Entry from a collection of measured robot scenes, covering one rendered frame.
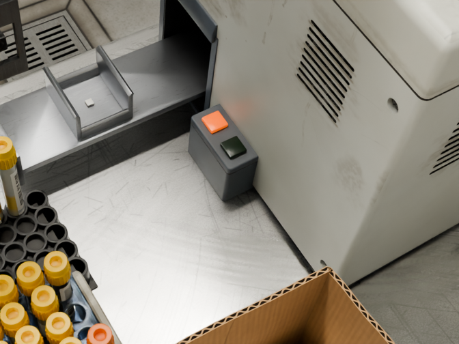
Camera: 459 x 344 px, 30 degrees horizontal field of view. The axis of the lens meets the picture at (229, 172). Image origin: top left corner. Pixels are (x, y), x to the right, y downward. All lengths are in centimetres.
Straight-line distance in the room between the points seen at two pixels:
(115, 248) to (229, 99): 15
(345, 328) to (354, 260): 10
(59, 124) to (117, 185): 7
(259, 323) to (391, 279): 20
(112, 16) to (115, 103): 131
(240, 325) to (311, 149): 14
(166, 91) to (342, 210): 20
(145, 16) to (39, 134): 134
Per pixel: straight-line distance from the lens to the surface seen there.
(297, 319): 57
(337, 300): 54
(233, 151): 67
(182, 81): 73
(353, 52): 51
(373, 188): 55
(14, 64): 44
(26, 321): 55
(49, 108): 71
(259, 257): 69
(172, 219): 70
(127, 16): 201
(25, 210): 68
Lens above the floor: 149
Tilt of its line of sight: 57 degrees down
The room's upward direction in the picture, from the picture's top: 10 degrees clockwise
